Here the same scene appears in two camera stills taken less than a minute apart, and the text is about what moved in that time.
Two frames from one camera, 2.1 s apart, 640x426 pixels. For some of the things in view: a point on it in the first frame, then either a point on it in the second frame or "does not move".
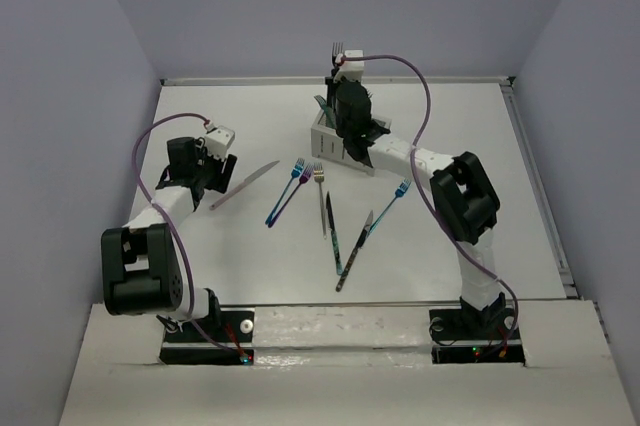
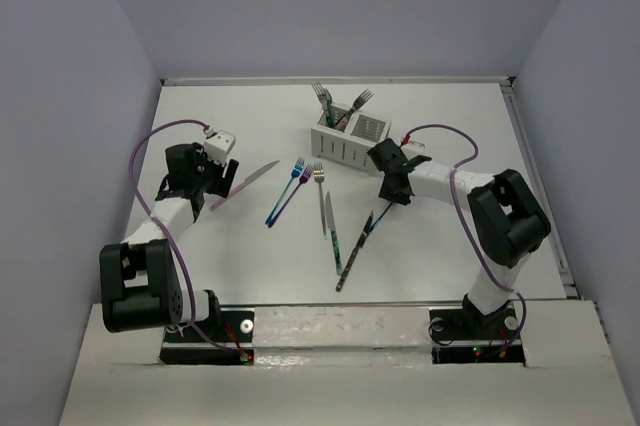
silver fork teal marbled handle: x=335 y=51 to x=325 y=103
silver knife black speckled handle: x=354 y=253 does not move
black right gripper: x=333 y=86 to x=387 y=194
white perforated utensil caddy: x=330 y=146 does not move
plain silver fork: x=319 y=177 does not move
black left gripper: x=220 y=180 does not move
